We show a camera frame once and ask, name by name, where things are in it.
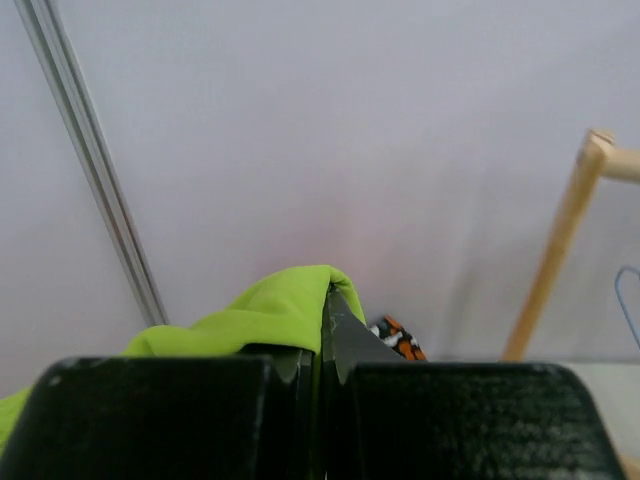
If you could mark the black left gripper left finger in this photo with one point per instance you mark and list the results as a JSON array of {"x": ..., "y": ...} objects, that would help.
[{"x": 243, "y": 416}]

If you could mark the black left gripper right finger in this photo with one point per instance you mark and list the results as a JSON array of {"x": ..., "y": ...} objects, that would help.
[{"x": 387, "y": 417}]

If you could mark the orange grey camouflage shorts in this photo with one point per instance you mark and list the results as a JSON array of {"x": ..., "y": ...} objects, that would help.
[{"x": 393, "y": 334}]

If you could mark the lime green shorts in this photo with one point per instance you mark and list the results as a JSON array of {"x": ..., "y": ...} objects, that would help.
[{"x": 284, "y": 308}]

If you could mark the wooden clothes rack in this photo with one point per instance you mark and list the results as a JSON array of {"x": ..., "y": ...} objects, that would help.
[{"x": 560, "y": 250}]

